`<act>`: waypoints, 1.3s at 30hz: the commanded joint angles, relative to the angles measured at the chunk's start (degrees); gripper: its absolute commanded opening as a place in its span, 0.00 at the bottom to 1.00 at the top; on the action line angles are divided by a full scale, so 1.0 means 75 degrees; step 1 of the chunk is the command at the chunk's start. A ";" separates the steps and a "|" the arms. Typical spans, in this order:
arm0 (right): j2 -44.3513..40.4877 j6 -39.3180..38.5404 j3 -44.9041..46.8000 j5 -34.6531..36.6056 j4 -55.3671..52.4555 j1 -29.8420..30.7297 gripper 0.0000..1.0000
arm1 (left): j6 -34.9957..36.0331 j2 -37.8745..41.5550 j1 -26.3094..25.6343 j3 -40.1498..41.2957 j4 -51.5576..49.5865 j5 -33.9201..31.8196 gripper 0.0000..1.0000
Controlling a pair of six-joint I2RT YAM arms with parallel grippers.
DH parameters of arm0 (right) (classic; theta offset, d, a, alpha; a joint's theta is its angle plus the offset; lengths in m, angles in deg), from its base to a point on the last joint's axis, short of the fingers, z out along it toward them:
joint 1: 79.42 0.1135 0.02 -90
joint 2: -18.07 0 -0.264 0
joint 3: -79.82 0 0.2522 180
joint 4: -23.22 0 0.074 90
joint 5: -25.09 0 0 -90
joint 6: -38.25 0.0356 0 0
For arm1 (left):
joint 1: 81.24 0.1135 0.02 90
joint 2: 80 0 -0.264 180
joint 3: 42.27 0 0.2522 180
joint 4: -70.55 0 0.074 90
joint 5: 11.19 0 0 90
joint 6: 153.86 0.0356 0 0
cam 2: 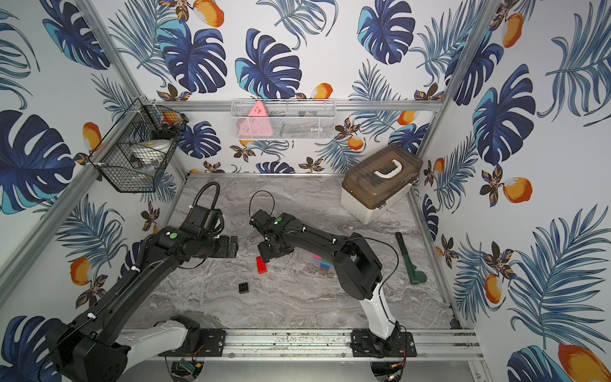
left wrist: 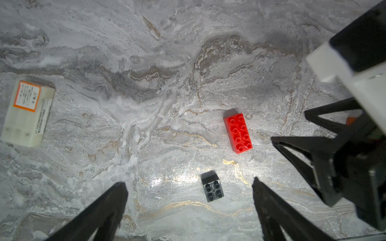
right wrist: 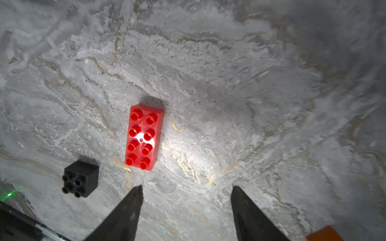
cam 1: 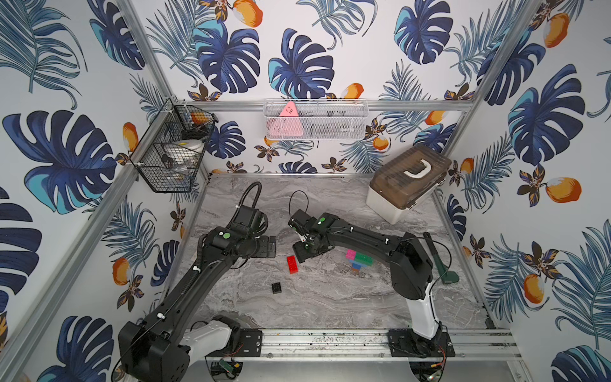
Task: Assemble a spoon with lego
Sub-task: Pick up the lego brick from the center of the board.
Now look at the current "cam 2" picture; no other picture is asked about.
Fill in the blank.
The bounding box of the red lego brick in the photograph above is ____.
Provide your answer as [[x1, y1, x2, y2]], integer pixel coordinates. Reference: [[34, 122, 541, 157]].
[[256, 256, 267, 274]]

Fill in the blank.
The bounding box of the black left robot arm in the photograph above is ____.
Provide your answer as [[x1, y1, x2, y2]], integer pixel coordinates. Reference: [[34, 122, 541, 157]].
[[46, 205, 238, 381]]

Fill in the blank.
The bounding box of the pink triangle object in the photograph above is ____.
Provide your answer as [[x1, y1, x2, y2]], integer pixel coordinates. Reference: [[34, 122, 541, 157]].
[[236, 101, 274, 139]]

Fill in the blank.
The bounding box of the white object in basket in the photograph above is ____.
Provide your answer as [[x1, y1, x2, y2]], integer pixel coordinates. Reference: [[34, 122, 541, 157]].
[[129, 139, 171, 167]]

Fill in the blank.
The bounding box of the brown lidded storage box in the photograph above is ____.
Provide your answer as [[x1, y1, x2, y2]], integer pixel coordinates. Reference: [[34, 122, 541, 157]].
[[341, 144, 423, 224]]

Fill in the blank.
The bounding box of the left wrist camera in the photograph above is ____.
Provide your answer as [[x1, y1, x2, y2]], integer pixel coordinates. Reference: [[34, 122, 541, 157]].
[[181, 205, 225, 240]]

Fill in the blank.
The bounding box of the white wire shelf basket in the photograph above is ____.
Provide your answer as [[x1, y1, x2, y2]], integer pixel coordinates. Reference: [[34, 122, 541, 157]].
[[231, 99, 337, 140]]

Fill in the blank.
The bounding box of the black wire basket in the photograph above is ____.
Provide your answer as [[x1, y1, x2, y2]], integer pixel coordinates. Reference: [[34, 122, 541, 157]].
[[88, 99, 189, 194]]

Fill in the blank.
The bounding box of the green handled tool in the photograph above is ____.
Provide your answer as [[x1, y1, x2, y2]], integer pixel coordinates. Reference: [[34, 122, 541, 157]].
[[395, 232, 427, 285]]

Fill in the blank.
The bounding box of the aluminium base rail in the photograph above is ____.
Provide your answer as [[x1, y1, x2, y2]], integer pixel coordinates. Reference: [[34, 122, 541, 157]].
[[117, 324, 484, 362]]

